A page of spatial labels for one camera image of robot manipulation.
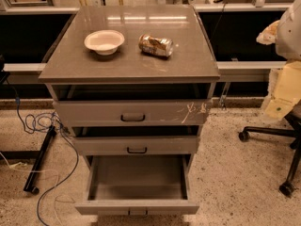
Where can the grey top drawer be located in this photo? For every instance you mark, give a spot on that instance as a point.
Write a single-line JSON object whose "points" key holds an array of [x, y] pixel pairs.
{"points": [[132, 113]]}

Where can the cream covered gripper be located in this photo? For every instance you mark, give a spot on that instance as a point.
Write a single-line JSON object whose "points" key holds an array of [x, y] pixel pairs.
{"points": [[290, 35]]}

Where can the grey drawer cabinet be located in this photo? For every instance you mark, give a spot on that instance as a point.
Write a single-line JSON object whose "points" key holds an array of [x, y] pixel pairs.
{"points": [[75, 73]]}

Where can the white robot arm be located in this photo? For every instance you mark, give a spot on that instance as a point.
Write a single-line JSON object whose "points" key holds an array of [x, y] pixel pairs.
{"points": [[285, 33]]}

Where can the grey open bottom drawer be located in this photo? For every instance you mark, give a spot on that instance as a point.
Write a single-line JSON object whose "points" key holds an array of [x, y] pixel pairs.
{"points": [[137, 186]]}

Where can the crushed soda can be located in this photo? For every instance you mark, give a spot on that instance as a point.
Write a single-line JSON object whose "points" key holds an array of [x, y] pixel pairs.
{"points": [[161, 47]]}

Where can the white paper bowl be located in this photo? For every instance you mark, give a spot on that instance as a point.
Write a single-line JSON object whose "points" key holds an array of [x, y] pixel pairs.
{"points": [[104, 42]]}

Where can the black table leg with caster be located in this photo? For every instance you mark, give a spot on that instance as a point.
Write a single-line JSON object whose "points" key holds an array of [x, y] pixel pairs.
{"points": [[36, 156]]}

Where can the grey middle drawer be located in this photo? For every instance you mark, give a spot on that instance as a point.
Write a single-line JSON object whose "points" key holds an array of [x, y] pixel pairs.
{"points": [[135, 145]]}

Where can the grey horizontal rail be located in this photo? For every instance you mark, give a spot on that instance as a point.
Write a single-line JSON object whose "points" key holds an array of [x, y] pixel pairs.
{"points": [[234, 71]]}

